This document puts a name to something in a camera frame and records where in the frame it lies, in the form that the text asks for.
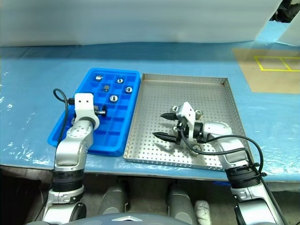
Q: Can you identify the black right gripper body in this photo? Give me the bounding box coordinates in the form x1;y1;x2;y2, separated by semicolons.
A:
172;120;189;145

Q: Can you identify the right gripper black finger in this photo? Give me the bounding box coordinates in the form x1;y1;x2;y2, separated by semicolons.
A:
152;131;177;143
160;112;179;121

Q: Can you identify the blue plastic compartment tray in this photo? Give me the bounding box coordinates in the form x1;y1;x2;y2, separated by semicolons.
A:
47;67;141;157

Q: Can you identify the perforated steel tray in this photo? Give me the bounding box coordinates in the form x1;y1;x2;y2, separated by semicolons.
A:
123;73;255;173

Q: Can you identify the grey rounded robot leg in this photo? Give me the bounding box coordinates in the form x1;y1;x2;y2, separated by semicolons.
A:
167;183;198;225
97;182;129;217

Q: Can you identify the white rounded object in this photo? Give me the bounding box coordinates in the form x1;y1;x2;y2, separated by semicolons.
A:
194;200;211;225

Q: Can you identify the large white foam sheet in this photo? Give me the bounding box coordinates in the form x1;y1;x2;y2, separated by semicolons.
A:
0;0;285;48

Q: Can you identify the grey robot torso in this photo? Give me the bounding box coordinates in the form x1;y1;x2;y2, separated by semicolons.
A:
24;211;180;225

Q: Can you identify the brown cardboard sheet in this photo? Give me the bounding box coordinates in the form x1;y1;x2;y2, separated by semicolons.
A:
232;47;300;95

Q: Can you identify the small white foam sheet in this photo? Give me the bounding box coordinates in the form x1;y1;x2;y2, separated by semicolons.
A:
278;13;300;46

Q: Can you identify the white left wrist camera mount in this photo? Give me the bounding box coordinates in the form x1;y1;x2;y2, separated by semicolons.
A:
74;93;95;118

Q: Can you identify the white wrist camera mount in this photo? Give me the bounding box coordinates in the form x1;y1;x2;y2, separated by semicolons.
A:
176;101;196;139
74;93;95;118

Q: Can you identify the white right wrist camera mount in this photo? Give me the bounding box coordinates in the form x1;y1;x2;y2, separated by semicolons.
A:
176;101;196;139

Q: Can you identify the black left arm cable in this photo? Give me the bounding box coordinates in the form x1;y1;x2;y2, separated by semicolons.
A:
53;88;76;142

